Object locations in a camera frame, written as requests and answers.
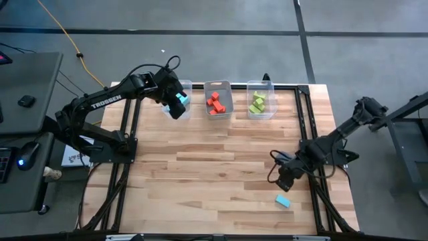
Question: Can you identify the clear plastic bin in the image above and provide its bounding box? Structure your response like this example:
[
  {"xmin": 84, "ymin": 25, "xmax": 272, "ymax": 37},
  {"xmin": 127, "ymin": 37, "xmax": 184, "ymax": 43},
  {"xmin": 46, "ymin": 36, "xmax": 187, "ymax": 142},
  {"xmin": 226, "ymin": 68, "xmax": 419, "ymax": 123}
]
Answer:
[
  {"xmin": 246, "ymin": 80, "xmax": 278, "ymax": 121},
  {"xmin": 161, "ymin": 79, "xmax": 193, "ymax": 121}
]

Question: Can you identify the black floor cable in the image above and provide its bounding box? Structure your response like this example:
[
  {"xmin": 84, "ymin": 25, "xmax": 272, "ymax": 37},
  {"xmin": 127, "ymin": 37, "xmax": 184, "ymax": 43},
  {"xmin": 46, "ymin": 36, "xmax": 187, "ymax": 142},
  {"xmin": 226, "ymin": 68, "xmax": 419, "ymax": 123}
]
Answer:
[
  {"xmin": 0, "ymin": 42, "xmax": 36, "ymax": 54},
  {"xmin": 55, "ymin": 69, "xmax": 110, "ymax": 110}
]

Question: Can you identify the small black device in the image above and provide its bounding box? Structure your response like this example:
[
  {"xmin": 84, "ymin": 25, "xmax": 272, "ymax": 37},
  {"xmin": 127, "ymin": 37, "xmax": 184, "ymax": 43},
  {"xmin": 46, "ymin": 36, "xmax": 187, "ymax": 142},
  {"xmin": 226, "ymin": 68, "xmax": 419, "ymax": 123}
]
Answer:
[{"xmin": 17, "ymin": 94, "xmax": 36, "ymax": 108}]

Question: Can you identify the black computer mouse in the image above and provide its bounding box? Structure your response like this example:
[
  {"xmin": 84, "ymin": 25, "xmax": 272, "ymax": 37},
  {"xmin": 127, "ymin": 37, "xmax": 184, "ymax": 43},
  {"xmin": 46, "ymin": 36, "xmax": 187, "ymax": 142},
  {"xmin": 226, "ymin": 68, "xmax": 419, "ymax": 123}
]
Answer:
[{"xmin": 16, "ymin": 140, "xmax": 40, "ymax": 171}]

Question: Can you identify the black desk leg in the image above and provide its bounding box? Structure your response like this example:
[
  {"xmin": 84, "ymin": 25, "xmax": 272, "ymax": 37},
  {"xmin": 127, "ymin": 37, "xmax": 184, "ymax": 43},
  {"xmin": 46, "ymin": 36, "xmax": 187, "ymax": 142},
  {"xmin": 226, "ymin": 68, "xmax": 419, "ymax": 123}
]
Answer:
[{"xmin": 33, "ymin": 177, "xmax": 51, "ymax": 216}]

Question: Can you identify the beige speckled object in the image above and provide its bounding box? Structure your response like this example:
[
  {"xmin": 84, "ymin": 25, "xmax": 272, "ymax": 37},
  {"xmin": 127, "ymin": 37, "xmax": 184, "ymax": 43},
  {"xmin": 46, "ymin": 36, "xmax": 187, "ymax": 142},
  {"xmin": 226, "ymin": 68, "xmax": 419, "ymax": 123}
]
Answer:
[{"xmin": 42, "ymin": 166, "xmax": 63, "ymax": 181}]

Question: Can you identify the black table frame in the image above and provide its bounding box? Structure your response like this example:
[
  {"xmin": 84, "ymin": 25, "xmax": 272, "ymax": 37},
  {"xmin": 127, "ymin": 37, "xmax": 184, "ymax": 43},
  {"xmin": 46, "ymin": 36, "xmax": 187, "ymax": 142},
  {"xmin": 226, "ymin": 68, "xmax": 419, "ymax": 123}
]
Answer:
[{"xmin": 76, "ymin": 82, "xmax": 360, "ymax": 235}]

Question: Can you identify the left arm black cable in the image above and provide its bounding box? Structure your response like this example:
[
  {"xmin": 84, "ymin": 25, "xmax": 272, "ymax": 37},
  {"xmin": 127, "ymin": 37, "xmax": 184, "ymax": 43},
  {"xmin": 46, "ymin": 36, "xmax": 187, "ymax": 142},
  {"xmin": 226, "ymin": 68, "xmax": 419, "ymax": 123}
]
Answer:
[{"xmin": 120, "ymin": 55, "xmax": 182, "ymax": 84}]

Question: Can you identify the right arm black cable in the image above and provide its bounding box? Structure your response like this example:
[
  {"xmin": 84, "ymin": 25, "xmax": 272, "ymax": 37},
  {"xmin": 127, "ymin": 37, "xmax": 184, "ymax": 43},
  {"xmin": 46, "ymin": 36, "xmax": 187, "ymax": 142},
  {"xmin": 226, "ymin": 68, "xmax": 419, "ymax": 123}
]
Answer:
[{"xmin": 266, "ymin": 149, "xmax": 292, "ymax": 184}]

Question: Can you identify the black metal stand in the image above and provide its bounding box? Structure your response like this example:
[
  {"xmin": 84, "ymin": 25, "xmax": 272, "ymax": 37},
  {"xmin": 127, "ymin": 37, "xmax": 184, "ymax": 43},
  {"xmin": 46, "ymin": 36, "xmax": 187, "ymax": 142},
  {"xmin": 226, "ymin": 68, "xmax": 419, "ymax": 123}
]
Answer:
[{"xmin": 377, "ymin": 92, "xmax": 428, "ymax": 195}]

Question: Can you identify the grey plastic bin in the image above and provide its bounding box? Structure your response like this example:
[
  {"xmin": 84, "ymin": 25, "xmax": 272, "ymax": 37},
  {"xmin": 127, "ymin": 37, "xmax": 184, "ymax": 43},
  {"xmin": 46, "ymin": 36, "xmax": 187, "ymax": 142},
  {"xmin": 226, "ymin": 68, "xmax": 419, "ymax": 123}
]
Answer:
[{"xmin": 203, "ymin": 80, "xmax": 234, "ymax": 121}]

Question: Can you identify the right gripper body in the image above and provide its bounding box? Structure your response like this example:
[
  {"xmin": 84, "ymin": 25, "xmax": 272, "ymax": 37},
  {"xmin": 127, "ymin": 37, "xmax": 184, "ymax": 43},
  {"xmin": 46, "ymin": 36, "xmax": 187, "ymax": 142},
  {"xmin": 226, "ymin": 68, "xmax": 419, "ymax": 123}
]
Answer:
[{"xmin": 279, "ymin": 153, "xmax": 315, "ymax": 179}]

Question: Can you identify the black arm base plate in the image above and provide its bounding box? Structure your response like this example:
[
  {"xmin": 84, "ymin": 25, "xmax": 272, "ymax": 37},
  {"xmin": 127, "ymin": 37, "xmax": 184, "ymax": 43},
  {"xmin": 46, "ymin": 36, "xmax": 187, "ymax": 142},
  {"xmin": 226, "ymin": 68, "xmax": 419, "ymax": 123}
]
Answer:
[
  {"xmin": 299, "ymin": 139, "xmax": 348, "ymax": 167},
  {"xmin": 89, "ymin": 137, "xmax": 138, "ymax": 165}
]

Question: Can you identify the black desk beam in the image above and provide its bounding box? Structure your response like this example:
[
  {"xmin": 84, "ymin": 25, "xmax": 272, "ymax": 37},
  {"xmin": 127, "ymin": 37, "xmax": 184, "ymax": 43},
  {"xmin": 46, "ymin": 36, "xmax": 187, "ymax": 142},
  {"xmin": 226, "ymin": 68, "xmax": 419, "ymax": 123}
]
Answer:
[{"xmin": 42, "ymin": 115, "xmax": 98, "ymax": 158}]

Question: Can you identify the dark grey desk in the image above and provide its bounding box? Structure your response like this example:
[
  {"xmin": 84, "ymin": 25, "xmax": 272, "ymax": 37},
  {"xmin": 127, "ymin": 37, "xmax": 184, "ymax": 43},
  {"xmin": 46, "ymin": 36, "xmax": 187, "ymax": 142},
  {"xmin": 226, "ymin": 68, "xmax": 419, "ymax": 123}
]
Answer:
[
  {"xmin": 0, "ymin": 132, "xmax": 56, "ymax": 215},
  {"xmin": 0, "ymin": 52, "xmax": 64, "ymax": 135}
]

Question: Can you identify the white printed sheet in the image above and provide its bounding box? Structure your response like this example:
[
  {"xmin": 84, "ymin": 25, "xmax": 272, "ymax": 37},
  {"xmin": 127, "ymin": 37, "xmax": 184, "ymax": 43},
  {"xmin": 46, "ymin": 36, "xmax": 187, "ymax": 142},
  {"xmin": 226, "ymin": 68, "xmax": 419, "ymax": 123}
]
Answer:
[{"xmin": 61, "ymin": 135, "xmax": 96, "ymax": 167}]

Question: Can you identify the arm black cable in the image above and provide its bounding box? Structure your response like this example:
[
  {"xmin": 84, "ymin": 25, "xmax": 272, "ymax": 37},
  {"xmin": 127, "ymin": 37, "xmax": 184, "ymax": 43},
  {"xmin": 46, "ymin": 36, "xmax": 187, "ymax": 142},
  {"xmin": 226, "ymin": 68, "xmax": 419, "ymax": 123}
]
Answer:
[
  {"xmin": 120, "ymin": 55, "xmax": 182, "ymax": 84},
  {"xmin": 266, "ymin": 149, "xmax": 292, "ymax": 184}
]

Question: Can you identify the yellow floor cable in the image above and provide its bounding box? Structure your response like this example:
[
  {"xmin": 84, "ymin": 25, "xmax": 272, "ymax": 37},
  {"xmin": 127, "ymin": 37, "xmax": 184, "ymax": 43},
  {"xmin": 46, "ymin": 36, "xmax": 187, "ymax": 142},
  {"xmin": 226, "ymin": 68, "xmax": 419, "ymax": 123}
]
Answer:
[{"xmin": 35, "ymin": 0, "xmax": 108, "ymax": 131}]

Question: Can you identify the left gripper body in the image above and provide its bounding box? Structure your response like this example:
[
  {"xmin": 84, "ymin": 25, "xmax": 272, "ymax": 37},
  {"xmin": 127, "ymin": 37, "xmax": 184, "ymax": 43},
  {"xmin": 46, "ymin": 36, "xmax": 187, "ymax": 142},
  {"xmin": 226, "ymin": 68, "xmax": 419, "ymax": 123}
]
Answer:
[{"xmin": 152, "ymin": 68, "xmax": 184, "ymax": 105}]

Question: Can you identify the black device with red light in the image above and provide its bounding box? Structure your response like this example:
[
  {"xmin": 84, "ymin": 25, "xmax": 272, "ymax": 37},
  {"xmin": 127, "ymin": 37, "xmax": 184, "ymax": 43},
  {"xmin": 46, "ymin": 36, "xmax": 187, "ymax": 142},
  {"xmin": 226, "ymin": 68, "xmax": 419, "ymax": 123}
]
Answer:
[{"xmin": 0, "ymin": 50, "xmax": 13, "ymax": 66}]

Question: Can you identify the backlit keyboard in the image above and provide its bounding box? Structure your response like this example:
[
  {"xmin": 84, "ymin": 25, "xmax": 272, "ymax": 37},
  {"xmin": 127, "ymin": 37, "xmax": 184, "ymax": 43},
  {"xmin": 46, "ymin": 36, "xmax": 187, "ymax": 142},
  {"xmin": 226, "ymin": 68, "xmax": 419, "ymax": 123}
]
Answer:
[{"xmin": 0, "ymin": 147, "xmax": 14, "ymax": 184}]

